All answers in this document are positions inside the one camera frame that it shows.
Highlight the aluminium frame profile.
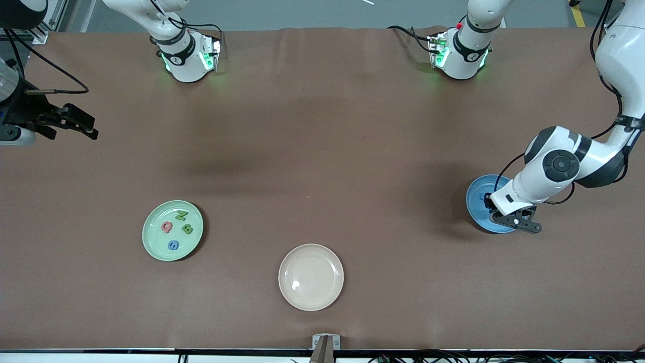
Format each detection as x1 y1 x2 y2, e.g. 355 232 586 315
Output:
28 0 69 45

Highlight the black base cable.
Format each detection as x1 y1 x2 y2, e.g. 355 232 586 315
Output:
387 25 438 53

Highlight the green plate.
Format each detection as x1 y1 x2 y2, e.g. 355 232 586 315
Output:
142 200 204 262

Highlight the black cable tangle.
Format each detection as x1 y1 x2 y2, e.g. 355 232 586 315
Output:
367 350 645 363

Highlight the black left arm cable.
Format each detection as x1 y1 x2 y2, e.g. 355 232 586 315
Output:
495 0 630 205

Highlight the blue plate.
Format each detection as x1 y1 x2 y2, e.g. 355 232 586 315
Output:
465 174 520 234

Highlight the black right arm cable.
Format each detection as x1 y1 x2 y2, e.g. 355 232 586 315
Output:
5 28 90 95

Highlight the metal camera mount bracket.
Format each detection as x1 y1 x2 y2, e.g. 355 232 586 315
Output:
308 334 341 363

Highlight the brown table cover mat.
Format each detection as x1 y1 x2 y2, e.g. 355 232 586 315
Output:
0 26 645 352

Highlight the beige plate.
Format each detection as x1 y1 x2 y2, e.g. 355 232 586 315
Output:
278 244 345 312

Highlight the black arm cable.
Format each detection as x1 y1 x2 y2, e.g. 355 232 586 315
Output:
495 0 630 205
5 28 90 95

